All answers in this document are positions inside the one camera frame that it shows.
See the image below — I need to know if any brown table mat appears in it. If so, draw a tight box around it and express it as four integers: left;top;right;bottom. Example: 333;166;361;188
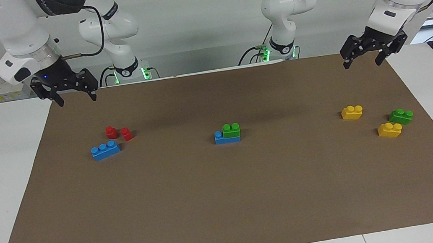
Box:
0;39;433;243

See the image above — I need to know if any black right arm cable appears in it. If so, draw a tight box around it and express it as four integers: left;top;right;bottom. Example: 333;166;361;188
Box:
52;3;108;62

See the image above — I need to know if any blue three-stud block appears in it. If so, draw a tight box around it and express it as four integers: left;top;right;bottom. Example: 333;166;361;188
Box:
214;128;242;145
90;139;122;162

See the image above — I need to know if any green two-stud block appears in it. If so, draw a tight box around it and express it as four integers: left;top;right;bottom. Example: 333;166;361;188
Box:
221;122;241;139
388;107;415;127

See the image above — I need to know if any yellow two-stud block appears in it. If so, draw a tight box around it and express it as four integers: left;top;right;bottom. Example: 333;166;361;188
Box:
340;104;365;121
377;120;404;141

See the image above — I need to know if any white power strip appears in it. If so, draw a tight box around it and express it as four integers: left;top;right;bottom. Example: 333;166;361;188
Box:
0;79;34;104

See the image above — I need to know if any black base cable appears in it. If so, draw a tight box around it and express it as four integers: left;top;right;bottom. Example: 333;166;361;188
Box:
97;65;119;87
233;25;277;67

